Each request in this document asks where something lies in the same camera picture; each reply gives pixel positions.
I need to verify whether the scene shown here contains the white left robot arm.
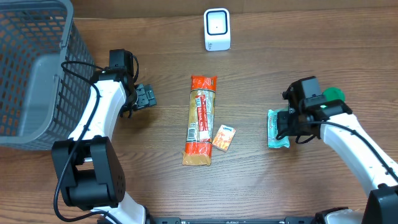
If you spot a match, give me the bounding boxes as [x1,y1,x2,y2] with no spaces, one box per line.
[52,49,157,224]

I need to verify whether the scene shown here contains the green lid jar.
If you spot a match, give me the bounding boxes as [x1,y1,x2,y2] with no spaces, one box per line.
[323,87,345,102]

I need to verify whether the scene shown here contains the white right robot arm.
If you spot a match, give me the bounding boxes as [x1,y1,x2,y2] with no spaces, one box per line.
[267,77,397,224]

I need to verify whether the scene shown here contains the white barcode scanner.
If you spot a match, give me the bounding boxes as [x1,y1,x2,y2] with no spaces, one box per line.
[203,7,231,52]

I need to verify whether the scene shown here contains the teal wet wipes pack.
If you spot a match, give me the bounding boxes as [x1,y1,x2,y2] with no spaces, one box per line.
[267,110,290,149]

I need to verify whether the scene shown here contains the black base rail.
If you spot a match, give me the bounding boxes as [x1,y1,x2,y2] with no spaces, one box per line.
[96,207,376,224]

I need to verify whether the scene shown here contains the orange Kleenex tissue pack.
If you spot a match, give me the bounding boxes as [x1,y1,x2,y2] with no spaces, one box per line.
[212,125,236,152]

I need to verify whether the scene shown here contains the grey plastic basket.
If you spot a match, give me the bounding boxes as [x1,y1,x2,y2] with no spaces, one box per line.
[1,0,94,151]

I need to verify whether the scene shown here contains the orange spaghetti package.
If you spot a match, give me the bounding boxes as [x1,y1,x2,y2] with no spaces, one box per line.
[182,75,217,166]

